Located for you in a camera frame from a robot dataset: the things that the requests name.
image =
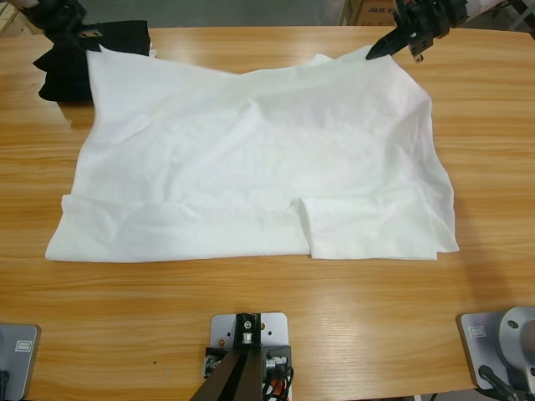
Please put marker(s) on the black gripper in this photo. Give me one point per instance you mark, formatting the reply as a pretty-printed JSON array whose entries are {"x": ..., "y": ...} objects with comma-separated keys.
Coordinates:
[
  {"x": 62, "y": 21},
  {"x": 430, "y": 16}
]

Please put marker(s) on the white T-shirt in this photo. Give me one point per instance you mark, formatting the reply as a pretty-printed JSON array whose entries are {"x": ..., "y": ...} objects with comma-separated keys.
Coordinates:
[{"x": 251, "y": 167}]

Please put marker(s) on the black folded garment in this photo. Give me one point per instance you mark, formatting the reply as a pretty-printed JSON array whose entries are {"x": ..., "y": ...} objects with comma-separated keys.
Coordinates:
[{"x": 62, "y": 75}]

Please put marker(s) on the cardboard box with AUX print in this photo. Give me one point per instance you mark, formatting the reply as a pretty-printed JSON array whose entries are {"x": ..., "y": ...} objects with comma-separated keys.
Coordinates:
[{"x": 376, "y": 10}]

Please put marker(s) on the wooden crate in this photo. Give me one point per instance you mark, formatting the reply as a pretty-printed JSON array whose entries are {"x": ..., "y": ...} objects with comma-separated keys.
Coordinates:
[{"x": 14, "y": 16}]

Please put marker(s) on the pale folded garment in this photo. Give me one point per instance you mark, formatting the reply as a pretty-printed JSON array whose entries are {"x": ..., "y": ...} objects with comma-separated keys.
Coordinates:
[{"x": 153, "y": 52}]

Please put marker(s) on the grey base plate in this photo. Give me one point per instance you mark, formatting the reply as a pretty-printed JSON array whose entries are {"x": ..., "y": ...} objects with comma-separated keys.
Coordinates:
[
  {"x": 21, "y": 359},
  {"x": 478, "y": 334}
]

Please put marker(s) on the white mount plate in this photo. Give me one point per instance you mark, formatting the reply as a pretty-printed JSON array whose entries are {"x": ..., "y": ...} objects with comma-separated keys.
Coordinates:
[{"x": 276, "y": 330}]

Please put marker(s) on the dark camera post with bracket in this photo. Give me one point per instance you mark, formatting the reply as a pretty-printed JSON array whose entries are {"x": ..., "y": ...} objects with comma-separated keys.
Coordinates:
[{"x": 238, "y": 367}]

